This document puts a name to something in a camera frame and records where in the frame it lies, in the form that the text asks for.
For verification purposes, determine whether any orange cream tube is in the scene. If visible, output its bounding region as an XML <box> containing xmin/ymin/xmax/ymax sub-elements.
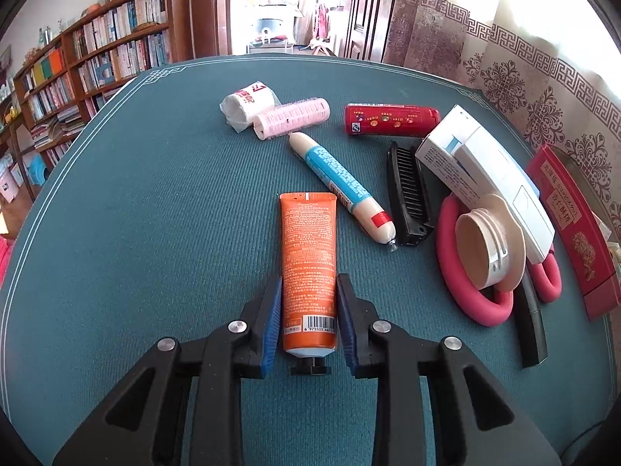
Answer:
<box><xmin>280</xmin><ymin>193</ymin><xmax>338</xmax><ymax>376</ymax></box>

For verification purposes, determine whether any blue white sausage stick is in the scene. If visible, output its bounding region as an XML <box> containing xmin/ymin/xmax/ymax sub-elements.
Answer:
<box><xmin>288</xmin><ymin>132</ymin><xmax>397</xmax><ymax>251</ymax></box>

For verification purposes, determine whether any red candy bottle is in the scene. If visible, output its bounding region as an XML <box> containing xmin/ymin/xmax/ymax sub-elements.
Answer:
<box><xmin>344</xmin><ymin>103</ymin><xmax>441</xmax><ymax>138</ymax></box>

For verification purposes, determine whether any black rectangular bar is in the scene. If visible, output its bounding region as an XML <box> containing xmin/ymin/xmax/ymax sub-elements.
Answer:
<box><xmin>513</xmin><ymin>270</ymin><xmax>548</xmax><ymax>368</ymax></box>

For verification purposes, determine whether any cream plastic jar lid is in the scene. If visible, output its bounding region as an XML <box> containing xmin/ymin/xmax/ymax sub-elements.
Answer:
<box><xmin>455</xmin><ymin>194</ymin><xmax>526</xmax><ymax>292</ymax></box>

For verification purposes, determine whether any black folding comb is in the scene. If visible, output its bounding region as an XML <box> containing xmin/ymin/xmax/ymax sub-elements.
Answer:
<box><xmin>386</xmin><ymin>141</ymin><xmax>434</xmax><ymax>247</ymax></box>

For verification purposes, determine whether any red gift box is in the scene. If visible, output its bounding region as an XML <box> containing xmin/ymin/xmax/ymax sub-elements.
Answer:
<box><xmin>526</xmin><ymin>145</ymin><xmax>620</xmax><ymax>320</ymax></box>

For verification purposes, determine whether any green table mat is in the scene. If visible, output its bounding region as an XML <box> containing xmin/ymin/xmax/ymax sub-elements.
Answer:
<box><xmin>1</xmin><ymin>55</ymin><xmax>617</xmax><ymax>464</ymax></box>

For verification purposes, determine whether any white plastic device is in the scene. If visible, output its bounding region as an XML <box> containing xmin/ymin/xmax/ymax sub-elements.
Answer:
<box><xmin>454</xmin><ymin>126</ymin><xmax>555</xmax><ymax>264</ymax></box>

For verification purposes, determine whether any white blue carton box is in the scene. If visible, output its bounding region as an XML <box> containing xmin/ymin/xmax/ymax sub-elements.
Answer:
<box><xmin>415</xmin><ymin>104</ymin><xmax>540</xmax><ymax>208</ymax></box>

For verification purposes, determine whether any white roll in plastic wrap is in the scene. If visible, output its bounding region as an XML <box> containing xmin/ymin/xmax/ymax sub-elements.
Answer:
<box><xmin>219</xmin><ymin>81</ymin><xmax>280</xmax><ymax>132</ymax></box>

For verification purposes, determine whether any pink cylindrical roll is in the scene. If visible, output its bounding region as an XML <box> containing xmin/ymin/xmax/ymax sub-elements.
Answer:
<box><xmin>253</xmin><ymin>98</ymin><xmax>331</xmax><ymax>140</ymax></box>

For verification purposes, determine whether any patterned curtain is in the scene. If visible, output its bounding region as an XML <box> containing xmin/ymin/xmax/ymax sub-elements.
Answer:
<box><xmin>384</xmin><ymin>0</ymin><xmax>620</xmax><ymax>228</ymax></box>

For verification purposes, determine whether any wooden bookshelf with books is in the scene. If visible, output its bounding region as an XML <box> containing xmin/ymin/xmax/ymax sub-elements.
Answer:
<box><xmin>0</xmin><ymin>0</ymin><xmax>196</xmax><ymax>205</ymax></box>

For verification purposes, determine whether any dark wooden door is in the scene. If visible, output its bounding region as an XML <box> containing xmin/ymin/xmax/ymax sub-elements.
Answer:
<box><xmin>338</xmin><ymin>0</ymin><xmax>395</xmax><ymax>62</ymax></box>

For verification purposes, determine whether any pink foam ring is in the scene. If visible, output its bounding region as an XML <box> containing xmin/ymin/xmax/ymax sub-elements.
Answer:
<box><xmin>435</xmin><ymin>192</ymin><xmax>564</xmax><ymax>329</ymax></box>

